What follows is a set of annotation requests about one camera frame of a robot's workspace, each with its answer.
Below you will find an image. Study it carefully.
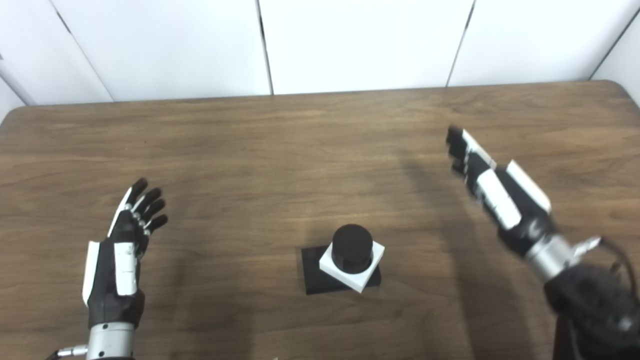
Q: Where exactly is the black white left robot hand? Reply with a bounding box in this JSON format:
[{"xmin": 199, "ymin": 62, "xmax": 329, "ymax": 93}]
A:
[{"xmin": 81, "ymin": 177, "xmax": 169, "ymax": 330}]

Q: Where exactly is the black peg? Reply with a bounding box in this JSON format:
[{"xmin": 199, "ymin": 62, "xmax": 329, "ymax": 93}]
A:
[{"xmin": 301, "ymin": 223, "xmax": 383, "ymax": 296}]

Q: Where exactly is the white square piece with hole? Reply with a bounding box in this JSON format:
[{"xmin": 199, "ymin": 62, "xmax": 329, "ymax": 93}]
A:
[{"xmin": 318, "ymin": 241, "xmax": 386, "ymax": 294}]

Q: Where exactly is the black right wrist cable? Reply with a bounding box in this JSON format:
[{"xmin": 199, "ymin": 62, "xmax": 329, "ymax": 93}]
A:
[{"xmin": 574, "ymin": 235, "xmax": 640, "ymax": 301}]

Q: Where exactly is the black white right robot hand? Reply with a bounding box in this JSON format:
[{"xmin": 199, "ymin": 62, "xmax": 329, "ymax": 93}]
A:
[{"xmin": 445, "ymin": 125, "xmax": 559, "ymax": 259}]

